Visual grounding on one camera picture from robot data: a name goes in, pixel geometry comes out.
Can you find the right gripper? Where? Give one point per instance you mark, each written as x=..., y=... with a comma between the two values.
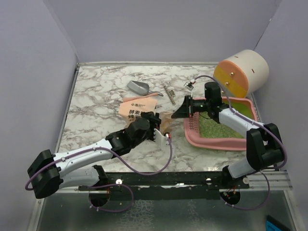
x=185, y=110

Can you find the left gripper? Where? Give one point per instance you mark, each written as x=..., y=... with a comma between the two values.
x=154, y=122

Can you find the metal bag sealing clip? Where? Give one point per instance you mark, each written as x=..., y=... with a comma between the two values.
x=170, y=94

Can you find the cat litter bag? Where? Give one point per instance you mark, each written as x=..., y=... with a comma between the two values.
x=131, y=108

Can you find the grey metal litter scoop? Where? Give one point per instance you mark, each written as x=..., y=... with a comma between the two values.
x=141, y=88

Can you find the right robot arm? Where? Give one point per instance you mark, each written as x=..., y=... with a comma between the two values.
x=264, y=147

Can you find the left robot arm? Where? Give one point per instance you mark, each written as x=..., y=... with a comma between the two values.
x=48, y=170

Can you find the pink litter box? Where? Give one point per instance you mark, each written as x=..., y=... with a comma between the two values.
x=203, y=132

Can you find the cylindrical drawer cabinet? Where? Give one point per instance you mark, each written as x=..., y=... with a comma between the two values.
x=242, y=73

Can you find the black base bar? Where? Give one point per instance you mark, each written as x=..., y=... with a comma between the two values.
x=159, y=193

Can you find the blue object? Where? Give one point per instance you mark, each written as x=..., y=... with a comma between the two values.
x=274, y=225

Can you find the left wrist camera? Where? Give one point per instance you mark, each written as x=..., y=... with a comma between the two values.
x=161, y=139

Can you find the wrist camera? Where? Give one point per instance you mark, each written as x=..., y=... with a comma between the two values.
x=161, y=139
x=190, y=86

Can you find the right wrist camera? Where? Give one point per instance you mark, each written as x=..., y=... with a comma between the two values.
x=190, y=86

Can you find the aluminium frame rail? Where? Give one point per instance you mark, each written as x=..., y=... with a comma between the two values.
x=274, y=180

